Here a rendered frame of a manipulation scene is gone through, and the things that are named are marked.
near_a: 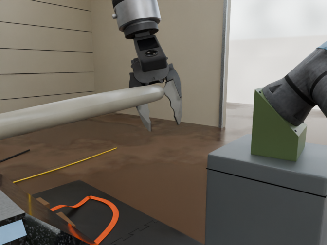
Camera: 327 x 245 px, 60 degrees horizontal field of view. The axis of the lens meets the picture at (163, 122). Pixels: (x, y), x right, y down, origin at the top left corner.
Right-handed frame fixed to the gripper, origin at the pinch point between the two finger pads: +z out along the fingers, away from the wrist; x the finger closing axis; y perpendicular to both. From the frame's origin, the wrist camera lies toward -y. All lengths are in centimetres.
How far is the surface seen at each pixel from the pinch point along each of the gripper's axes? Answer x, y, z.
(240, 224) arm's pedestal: -22, 39, 47
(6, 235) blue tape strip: 38.9, 5.2, 16.6
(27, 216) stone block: 35.7, 10.0, 15.1
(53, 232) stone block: 32.5, 13.5, 21.7
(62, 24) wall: 131, 629, -216
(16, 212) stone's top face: 38.0, 10.0, 13.5
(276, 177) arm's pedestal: -34, 29, 29
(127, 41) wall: -6, 612, -144
